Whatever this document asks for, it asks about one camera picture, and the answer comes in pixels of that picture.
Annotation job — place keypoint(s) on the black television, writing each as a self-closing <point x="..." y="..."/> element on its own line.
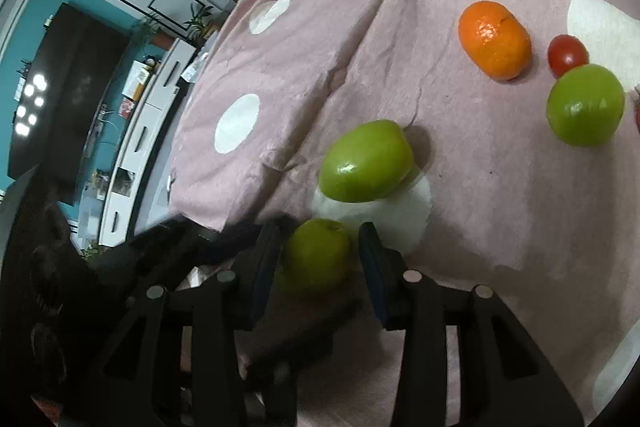
<point x="65" y="85"/>

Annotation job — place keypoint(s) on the round green fruit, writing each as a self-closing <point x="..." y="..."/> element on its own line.
<point x="585" y="106"/>

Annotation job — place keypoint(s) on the pink polka dot cloth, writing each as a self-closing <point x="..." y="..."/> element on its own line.
<point x="493" y="197"/>

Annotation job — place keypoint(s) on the orange mandarin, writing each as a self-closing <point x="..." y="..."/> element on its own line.
<point x="495" y="41"/>

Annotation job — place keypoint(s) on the white tv cabinet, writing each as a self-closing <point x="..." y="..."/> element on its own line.
<point x="140" y="136"/>

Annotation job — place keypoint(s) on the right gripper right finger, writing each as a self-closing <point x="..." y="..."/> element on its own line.
<point x="505" y="379"/>

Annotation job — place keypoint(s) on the potted plant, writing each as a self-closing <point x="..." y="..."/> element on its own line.
<point x="201" y="25"/>

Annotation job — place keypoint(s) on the small red cherry tomato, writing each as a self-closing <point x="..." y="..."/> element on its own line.
<point x="566" y="52"/>

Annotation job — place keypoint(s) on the red cherry tomato with stem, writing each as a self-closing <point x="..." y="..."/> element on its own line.
<point x="635" y="98"/>

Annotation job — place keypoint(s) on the oval green fruit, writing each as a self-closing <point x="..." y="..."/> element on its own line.
<point x="367" y="163"/>

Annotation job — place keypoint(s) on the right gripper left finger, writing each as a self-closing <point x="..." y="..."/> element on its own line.
<point x="230" y="301"/>

